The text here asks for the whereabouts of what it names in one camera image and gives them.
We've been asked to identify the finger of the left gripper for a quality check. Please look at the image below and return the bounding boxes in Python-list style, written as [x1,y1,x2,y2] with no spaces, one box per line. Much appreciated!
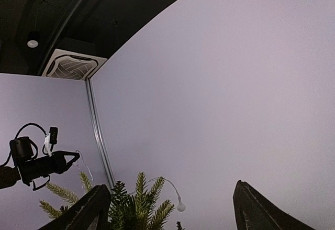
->
[64,156,80,171]
[52,150,80,159]

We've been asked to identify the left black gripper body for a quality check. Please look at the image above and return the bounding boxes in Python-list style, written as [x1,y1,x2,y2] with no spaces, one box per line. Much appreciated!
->
[9,137,66,185]

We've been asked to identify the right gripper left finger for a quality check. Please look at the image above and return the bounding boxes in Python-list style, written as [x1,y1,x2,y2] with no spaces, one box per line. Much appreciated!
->
[41,184,111,230]

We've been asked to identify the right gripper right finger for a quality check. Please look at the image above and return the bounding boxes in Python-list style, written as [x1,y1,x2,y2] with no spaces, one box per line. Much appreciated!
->
[233,180,312,230]

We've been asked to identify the small green christmas tree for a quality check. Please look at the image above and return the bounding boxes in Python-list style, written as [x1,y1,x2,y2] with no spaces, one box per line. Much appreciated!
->
[39,171,174,229]

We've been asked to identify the white ball light garland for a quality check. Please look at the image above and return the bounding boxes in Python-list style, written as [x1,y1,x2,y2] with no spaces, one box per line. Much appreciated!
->
[73,150,186,212]

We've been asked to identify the ceiling air vent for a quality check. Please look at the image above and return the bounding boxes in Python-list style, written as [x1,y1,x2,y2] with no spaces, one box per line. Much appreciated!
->
[42,49,107,80]

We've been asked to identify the ceiling spot lamp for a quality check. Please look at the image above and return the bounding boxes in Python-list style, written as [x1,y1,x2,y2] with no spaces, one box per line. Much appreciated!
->
[27,31,40,48]

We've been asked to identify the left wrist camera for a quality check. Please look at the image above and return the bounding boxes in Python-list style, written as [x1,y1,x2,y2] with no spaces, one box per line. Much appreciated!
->
[42,127,58,157]

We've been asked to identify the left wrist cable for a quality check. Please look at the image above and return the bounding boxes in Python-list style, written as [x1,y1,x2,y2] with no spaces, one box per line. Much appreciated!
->
[6,122,49,162]

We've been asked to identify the left aluminium frame post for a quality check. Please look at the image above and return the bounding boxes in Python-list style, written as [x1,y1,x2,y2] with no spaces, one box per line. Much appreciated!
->
[85,78,115,189]

